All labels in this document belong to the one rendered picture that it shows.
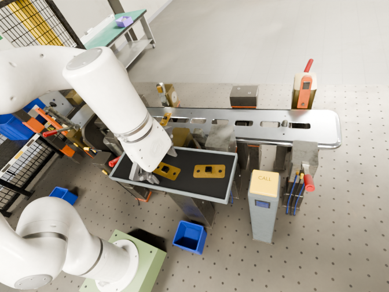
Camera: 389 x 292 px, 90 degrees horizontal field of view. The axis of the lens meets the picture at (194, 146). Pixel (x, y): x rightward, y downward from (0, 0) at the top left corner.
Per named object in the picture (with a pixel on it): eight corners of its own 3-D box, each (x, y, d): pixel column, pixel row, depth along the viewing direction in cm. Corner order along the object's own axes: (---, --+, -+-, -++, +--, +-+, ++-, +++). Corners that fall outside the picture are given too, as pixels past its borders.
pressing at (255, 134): (337, 106, 75) (338, 103, 73) (343, 153, 63) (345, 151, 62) (85, 103, 128) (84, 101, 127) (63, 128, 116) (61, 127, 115)
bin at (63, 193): (79, 196, 119) (68, 189, 113) (68, 211, 114) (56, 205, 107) (67, 192, 124) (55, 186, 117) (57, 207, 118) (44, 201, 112)
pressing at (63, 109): (74, 107, 127) (26, 58, 101) (62, 120, 121) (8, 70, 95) (73, 107, 127) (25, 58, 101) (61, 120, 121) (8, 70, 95)
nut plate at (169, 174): (181, 169, 55) (180, 167, 54) (174, 181, 53) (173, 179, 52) (158, 161, 59) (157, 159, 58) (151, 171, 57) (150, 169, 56)
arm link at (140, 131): (128, 139, 36) (136, 149, 38) (155, 107, 40) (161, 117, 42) (100, 131, 40) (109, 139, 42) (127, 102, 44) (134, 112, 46)
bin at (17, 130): (59, 103, 129) (42, 87, 119) (28, 139, 111) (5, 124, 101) (41, 105, 134) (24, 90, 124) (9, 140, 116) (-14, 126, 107)
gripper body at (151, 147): (131, 148, 37) (154, 176, 46) (160, 112, 42) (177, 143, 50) (106, 139, 41) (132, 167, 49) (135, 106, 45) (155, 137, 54)
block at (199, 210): (216, 212, 91) (190, 159, 57) (212, 229, 87) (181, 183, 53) (197, 207, 95) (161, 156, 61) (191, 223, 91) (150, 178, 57)
